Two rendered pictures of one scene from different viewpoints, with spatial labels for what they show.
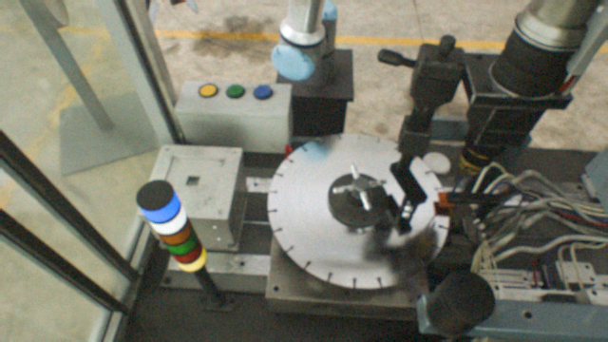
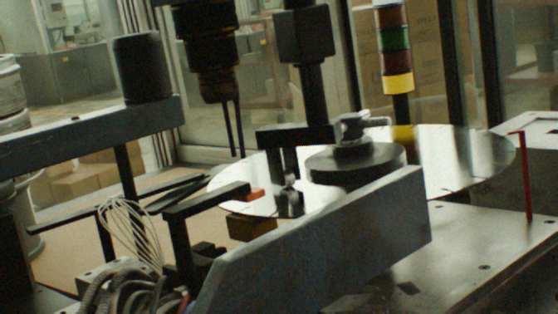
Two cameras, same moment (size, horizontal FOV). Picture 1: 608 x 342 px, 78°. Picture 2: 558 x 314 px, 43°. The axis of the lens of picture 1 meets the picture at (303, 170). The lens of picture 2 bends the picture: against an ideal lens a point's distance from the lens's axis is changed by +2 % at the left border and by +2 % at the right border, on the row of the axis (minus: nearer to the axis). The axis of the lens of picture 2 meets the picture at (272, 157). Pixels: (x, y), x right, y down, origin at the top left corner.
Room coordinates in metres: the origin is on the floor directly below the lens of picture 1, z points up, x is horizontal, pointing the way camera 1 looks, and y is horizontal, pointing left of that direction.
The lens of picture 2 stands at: (0.84, -0.69, 1.15)
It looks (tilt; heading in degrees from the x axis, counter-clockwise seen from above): 14 degrees down; 136
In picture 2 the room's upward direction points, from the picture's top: 10 degrees counter-clockwise
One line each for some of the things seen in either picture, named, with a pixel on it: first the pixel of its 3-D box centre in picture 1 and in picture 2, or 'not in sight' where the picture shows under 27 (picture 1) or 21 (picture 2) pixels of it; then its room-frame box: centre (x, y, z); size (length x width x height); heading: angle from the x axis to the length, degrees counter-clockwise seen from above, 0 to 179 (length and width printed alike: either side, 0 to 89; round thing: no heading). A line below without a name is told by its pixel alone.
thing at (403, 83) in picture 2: (190, 255); (398, 81); (0.25, 0.18, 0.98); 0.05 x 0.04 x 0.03; 176
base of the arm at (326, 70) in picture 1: (315, 57); not in sight; (0.99, -0.04, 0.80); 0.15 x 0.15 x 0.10
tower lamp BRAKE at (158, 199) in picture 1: (159, 200); not in sight; (0.25, 0.18, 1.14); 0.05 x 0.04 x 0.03; 176
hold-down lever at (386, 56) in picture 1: (407, 67); not in sight; (0.42, -0.14, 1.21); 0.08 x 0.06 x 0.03; 86
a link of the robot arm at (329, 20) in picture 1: (315, 26); not in sight; (0.99, -0.04, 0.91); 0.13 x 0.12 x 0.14; 158
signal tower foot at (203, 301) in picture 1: (217, 299); not in sight; (0.25, 0.18, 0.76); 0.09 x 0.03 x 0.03; 86
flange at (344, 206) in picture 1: (357, 196); (353, 152); (0.37, -0.10, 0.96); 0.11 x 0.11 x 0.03
